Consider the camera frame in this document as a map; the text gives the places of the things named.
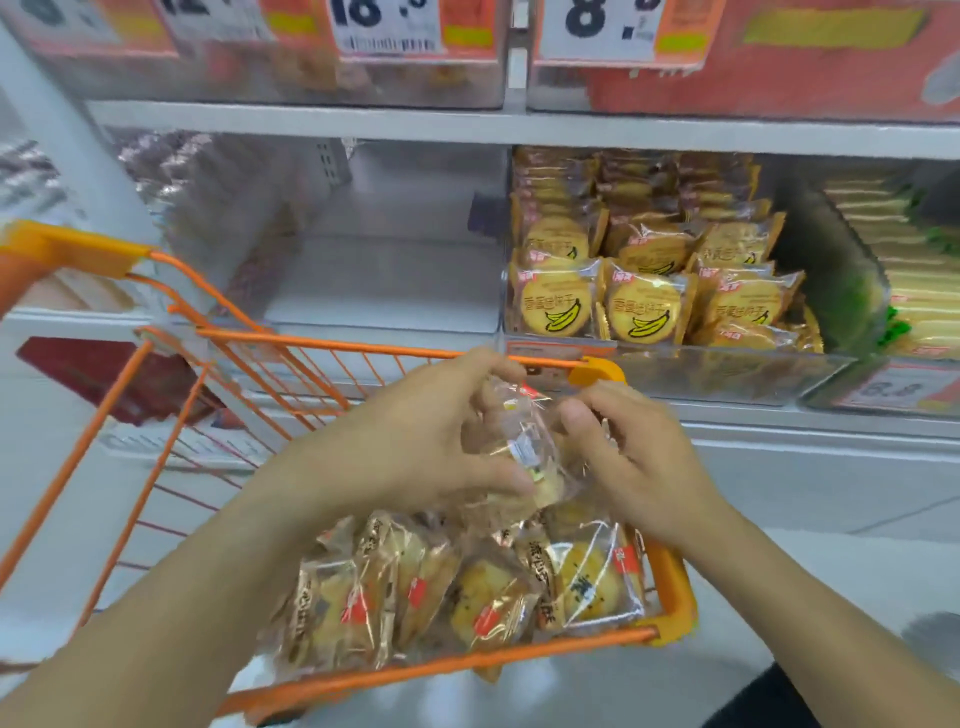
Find person's right hand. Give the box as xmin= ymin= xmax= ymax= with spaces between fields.
xmin=558 ymin=380 xmax=733 ymax=553

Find person's left hand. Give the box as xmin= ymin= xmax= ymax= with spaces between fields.
xmin=269 ymin=346 xmax=538 ymax=526

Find egg-yolk pastry packet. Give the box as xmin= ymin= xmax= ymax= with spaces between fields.
xmin=457 ymin=374 xmax=583 ymax=526

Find yellow pastry packets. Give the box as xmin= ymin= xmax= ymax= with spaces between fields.
xmin=539 ymin=521 xmax=650 ymax=631

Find pile of pastry packets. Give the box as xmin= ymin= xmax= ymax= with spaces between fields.
xmin=258 ymin=494 xmax=654 ymax=684

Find green cracker packets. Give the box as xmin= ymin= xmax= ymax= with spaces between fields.
xmin=821 ymin=176 xmax=960 ymax=361

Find white metal store shelf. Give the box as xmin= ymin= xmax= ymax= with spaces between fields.
xmin=0 ymin=0 xmax=960 ymax=541

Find orange shopping cart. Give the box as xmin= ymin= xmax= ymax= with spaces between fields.
xmin=0 ymin=219 xmax=699 ymax=725

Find person's right forearm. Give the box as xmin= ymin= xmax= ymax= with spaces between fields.
xmin=674 ymin=509 xmax=960 ymax=728

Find person's left forearm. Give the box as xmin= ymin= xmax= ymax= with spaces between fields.
xmin=0 ymin=464 xmax=324 ymax=728

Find person's right leg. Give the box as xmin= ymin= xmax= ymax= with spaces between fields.
xmin=723 ymin=663 xmax=823 ymax=728

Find person's white right shoe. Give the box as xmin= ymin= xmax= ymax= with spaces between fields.
xmin=899 ymin=611 xmax=960 ymax=684

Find red carton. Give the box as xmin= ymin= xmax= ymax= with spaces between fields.
xmin=588 ymin=0 xmax=960 ymax=121

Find group of banana biscuit packets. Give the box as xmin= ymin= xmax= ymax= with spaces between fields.
xmin=506 ymin=146 xmax=826 ymax=354

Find red box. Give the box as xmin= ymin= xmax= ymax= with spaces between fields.
xmin=16 ymin=337 xmax=226 ymax=429

